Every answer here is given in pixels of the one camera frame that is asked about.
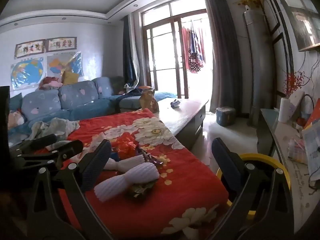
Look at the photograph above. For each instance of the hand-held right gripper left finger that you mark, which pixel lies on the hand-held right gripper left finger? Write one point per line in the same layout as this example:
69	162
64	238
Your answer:
96	165

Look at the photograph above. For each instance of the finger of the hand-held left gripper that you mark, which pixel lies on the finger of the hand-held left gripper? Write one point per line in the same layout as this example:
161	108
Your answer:
45	141
65	151

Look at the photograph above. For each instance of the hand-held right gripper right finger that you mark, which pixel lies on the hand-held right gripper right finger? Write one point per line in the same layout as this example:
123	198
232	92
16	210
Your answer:
225	160

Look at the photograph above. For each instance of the small white foam net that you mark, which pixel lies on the small white foam net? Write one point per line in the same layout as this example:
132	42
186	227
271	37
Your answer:
130	163

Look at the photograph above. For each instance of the red plastic wrapper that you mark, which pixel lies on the red plastic wrapper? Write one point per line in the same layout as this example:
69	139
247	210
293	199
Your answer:
126	145

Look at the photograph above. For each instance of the large white foam net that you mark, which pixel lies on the large white foam net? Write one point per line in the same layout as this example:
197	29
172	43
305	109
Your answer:
130	180

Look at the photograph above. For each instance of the yellow-rimmed black trash bin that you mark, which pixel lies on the yellow-rimmed black trash bin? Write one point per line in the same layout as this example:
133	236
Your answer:
265	157

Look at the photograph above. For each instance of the dark green wrapper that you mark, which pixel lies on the dark green wrapper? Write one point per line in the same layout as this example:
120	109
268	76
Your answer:
141	191

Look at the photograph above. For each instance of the purple snack bag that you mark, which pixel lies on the purple snack bag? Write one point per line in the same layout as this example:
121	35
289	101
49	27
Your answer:
151	158

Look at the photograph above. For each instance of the printed cushion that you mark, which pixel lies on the printed cushion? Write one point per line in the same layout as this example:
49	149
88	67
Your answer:
15	120

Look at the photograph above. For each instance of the light green cloth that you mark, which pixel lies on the light green cloth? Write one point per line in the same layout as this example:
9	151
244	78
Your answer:
55	127

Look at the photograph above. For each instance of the teal cushion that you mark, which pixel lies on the teal cushion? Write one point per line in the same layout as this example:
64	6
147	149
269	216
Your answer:
15	102

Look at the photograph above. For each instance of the red floral blanket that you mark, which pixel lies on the red floral blanket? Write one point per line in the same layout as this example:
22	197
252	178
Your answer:
190	180

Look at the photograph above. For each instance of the blue storage box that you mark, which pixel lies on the blue storage box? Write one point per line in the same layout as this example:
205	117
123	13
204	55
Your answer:
225	117

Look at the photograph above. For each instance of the world map poster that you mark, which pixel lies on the world map poster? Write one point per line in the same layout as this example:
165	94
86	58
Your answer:
27	72

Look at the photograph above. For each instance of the blue patterned sofa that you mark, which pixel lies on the blue patterned sofa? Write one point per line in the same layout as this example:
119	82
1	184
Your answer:
75	97

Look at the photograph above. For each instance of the pile of pink clothes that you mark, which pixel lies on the pile of pink clothes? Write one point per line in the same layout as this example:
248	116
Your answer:
50	83

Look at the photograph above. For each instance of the dark wooden coffee table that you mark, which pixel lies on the dark wooden coffee table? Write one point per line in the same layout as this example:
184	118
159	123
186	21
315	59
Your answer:
182	115

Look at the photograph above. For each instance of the yellow pillow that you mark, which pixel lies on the yellow pillow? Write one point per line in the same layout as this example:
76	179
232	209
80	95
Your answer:
70	78

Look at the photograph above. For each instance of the glass-topped television stand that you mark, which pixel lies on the glass-topped television stand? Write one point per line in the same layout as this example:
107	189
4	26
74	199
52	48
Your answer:
292	185

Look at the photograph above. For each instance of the clear plastic bag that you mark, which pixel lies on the clear plastic bag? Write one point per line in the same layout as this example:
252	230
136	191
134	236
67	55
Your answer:
297	151

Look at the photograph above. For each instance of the small dark object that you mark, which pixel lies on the small dark object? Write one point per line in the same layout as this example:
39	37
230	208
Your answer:
175	103

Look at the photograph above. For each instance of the framed calligraphy picture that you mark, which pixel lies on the framed calligraphy picture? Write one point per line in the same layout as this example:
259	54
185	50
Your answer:
62	44
30	48

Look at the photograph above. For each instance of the country map poster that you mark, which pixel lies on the country map poster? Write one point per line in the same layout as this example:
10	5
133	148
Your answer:
60	63

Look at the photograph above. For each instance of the dark blue garment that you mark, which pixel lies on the dark blue garment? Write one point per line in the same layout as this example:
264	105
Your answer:
132	92

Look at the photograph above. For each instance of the brown paper bag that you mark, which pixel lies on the brown paper bag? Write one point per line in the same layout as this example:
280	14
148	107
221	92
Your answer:
147	101

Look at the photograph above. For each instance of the pale blue papers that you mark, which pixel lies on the pale blue papers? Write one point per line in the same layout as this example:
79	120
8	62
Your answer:
312	147

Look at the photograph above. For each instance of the red book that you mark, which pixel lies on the red book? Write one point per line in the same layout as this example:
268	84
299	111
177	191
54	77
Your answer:
313	120

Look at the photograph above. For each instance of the grey tower air conditioner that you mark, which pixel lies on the grey tower air conditioner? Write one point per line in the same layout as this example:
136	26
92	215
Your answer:
258	67

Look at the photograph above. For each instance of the hanging laundry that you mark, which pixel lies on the hanging laundry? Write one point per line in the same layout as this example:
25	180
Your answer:
195	50

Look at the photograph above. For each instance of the dark blue curtain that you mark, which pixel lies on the dark blue curtain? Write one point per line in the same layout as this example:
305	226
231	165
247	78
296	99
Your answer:
128	55

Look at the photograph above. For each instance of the sheer grey curtain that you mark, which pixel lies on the sheer grey curtain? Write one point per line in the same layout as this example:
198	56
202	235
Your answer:
141	55

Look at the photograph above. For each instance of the glass balcony door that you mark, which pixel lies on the glass balcony door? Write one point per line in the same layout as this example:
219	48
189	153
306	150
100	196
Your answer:
172	30

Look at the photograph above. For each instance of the wall-mounted television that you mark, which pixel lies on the wall-mounted television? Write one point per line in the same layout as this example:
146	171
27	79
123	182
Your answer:
302	22

